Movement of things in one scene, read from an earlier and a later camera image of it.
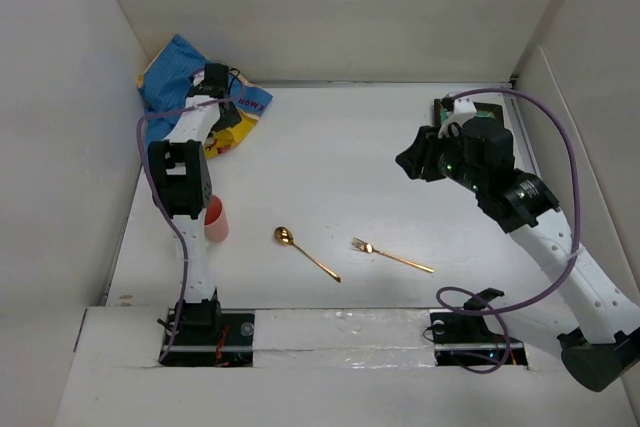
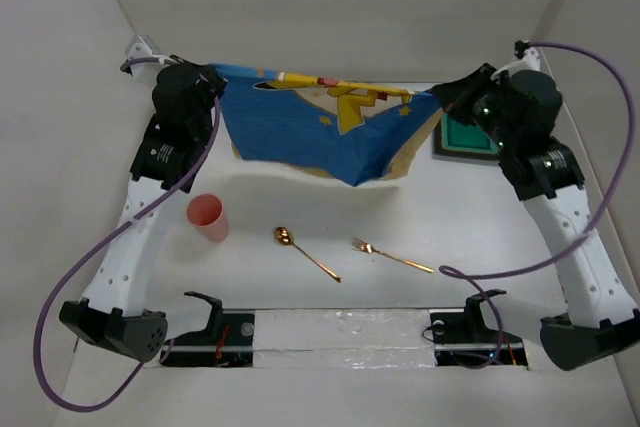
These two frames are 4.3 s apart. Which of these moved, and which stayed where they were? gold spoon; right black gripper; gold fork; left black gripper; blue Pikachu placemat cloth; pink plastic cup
Moved: right black gripper; left black gripper; blue Pikachu placemat cloth
Stayed: pink plastic cup; gold fork; gold spoon
